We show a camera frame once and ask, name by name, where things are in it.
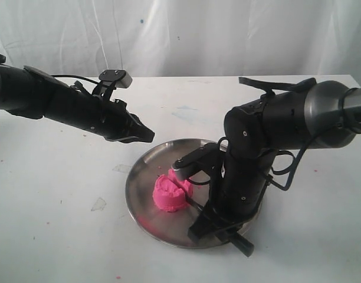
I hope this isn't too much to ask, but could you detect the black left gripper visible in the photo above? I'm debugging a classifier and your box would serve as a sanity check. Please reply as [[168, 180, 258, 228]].
[[88, 98, 155, 144]]

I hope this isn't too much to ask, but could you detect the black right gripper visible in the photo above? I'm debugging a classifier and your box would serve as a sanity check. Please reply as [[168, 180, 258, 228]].
[[188, 147, 275, 243]]

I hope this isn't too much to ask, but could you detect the black knife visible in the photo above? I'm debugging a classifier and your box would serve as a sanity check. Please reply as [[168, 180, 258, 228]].
[[191, 199, 258, 257]]

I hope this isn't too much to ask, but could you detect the pink play dough lump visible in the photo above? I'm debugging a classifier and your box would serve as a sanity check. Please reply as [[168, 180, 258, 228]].
[[152, 175, 187, 212]]

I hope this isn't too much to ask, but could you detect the cut pink dough piece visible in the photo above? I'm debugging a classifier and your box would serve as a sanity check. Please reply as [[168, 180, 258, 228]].
[[168, 169, 193, 198]]

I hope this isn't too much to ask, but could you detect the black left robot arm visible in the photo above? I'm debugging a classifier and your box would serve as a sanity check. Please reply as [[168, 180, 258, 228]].
[[0, 54, 155, 143]]

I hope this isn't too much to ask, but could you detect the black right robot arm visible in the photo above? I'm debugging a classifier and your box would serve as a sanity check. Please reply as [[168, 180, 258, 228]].
[[188, 77, 361, 242]]

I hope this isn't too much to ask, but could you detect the round steel plate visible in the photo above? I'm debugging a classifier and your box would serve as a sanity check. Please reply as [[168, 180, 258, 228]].
[[126, 139, 251, 249]]

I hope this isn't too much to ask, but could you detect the white backdrop sheet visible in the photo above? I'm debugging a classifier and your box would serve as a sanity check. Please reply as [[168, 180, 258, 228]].
[[0, 1, 361, 81]]

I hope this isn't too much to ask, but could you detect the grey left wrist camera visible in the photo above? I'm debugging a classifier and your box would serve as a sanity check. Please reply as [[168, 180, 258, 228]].
[[99, 70, 133, 88]]

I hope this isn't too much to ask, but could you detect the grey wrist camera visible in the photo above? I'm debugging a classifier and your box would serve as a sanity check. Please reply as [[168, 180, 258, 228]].
[[172, 143, 221, 180], [99, 70, 133, 88]]

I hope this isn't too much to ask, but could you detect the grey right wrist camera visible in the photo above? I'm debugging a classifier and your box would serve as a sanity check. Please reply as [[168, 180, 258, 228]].
[[172, 143, 221, 180]]

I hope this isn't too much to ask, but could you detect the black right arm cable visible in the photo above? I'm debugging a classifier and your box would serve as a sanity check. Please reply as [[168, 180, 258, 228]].
[[268, 138, 311, 192]]

